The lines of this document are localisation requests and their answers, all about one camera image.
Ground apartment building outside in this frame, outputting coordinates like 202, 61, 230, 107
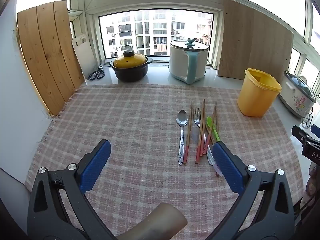
101, 10, 213, 58

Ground white and teal electric cooker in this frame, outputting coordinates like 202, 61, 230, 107
168, 37, 209, 85

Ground person's right hand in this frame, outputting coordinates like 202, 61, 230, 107
305, 164, 320, 201

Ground black pot with yellow lid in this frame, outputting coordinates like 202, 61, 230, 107
109, 50, 153, 82

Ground white cutting board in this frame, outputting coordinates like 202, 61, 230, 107
72, 34, 99, 80

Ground green plastic spoon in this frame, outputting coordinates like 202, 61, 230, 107
206, 116, 221, 143

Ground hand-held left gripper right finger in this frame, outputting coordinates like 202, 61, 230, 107
209, 141, 304, 240

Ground pine plank board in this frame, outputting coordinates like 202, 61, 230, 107
17, 0, 85, 117

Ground white plastic utensil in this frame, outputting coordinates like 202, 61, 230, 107
204, 133, 223, 177

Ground person's left hand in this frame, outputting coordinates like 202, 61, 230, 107
116, 202, 188, 240

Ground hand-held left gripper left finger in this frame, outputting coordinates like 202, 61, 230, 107
27, 139, 118, 240

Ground light wooden board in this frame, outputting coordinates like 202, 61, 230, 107
217, 0, 294, 90

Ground yellow plastic container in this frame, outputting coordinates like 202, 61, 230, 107
237, 68, 282, 117

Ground black handled scissors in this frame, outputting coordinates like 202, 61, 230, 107
89, 65, 106, 81

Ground white window frame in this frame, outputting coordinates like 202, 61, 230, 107
66, 0, 320, 85

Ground metal fork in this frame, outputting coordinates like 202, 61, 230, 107
194, 108, 213, 166

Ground pink checked cloth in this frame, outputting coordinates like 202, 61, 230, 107
25, 84, 304, 240

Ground floral white slow cooker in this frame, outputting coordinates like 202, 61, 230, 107
279, 70, 317, 118

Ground metal spoon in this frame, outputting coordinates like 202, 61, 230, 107
176, 109, 188, 166

